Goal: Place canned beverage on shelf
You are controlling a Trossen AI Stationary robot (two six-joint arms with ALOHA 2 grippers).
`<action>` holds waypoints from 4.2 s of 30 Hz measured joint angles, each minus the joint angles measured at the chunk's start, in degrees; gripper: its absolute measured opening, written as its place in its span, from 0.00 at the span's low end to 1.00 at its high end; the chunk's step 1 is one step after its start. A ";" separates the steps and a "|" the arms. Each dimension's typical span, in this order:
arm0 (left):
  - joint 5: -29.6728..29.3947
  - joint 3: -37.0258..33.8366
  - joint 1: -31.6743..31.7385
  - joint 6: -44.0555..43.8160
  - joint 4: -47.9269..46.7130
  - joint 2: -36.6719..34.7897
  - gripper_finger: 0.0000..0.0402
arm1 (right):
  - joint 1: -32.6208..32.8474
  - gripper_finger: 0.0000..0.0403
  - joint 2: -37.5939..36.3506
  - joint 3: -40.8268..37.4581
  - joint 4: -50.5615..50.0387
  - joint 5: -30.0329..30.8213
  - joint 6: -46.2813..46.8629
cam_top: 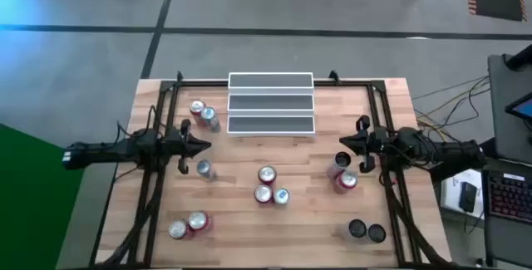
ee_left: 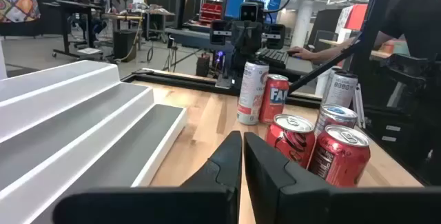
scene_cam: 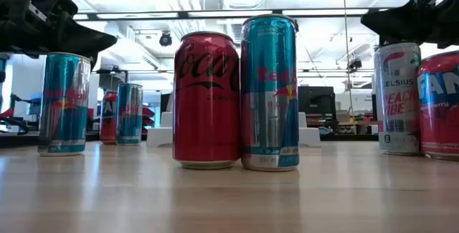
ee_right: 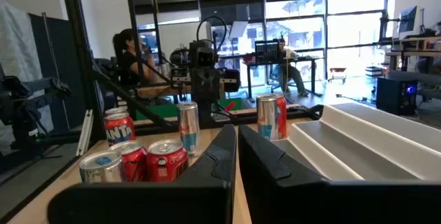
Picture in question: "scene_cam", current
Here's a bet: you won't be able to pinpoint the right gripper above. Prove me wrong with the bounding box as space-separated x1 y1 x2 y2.
360 0 459 50

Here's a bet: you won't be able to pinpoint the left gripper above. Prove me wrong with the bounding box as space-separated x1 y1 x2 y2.
0 0 118 70

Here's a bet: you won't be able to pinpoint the white Celsius can black lid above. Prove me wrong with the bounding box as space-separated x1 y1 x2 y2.
373 42 422 156

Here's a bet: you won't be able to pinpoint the blue silver Red Bull can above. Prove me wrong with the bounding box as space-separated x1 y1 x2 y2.
115 82 144 146
37 52 92 157
240 13 301 172

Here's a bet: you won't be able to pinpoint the red Fanta strawberry can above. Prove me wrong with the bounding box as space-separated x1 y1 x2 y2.
416 50 459 161
99 90 119 146

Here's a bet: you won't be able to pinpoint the red Coca-Cola can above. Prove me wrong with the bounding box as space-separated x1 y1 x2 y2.
172 31 241 171

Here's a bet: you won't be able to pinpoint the white three-step shelf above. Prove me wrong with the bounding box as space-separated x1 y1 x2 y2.
146 110 322 148

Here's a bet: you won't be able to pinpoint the thin vertical pole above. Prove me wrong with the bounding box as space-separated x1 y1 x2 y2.
340 0 356 135

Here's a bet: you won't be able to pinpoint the red stacked trays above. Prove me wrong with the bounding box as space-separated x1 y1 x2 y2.
142 106 156 135

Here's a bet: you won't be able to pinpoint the black computer monitor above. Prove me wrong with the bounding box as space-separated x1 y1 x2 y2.
298 85 337 118

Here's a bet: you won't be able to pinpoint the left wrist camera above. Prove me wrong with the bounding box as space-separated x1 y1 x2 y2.
38 0 79 16

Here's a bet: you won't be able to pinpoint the black horizontal frame bar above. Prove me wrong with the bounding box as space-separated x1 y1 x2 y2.
73 6 394 22

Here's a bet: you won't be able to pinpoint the black aluminium table frame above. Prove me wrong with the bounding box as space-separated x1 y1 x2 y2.
0 131 380 148

